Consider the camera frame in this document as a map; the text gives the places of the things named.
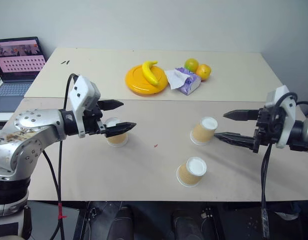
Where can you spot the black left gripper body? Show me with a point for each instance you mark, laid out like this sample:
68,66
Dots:
92,120

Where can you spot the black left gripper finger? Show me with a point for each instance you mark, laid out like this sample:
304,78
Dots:
111,104
120,128

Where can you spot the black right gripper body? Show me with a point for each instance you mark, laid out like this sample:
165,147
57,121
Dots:
267,127

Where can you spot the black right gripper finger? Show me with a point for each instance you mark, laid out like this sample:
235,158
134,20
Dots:
236,139
241,115

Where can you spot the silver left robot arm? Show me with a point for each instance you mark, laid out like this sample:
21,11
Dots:
24,140

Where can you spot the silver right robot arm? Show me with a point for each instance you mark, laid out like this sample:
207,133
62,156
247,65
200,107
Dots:
302,135

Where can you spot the brown paper cup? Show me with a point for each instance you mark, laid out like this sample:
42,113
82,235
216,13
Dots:
191,171
116,136
203,131

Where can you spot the yellow plastic plate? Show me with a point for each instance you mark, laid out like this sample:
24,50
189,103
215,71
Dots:
143,81

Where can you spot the yellow banana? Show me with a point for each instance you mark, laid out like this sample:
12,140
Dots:
150,72

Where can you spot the purple tissue pack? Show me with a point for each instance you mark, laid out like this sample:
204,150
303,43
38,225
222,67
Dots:
186,80

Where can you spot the green-yellow orange fruit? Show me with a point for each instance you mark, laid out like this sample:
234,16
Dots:
191,64

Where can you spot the open laptop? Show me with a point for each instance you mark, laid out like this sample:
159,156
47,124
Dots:
14,75

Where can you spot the black left robot leg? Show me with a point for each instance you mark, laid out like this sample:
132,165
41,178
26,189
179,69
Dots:
111,222

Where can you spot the black robot leg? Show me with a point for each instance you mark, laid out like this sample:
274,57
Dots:
111,222
191,225

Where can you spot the black right robot leg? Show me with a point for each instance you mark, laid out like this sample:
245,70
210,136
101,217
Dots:
191,225

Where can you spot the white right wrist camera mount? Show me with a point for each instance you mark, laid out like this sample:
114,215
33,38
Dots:
283,117

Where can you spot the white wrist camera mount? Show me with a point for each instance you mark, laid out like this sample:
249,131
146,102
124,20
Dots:
82,96
283,117

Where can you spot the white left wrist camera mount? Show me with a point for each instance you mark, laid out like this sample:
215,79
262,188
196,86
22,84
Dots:
82,96

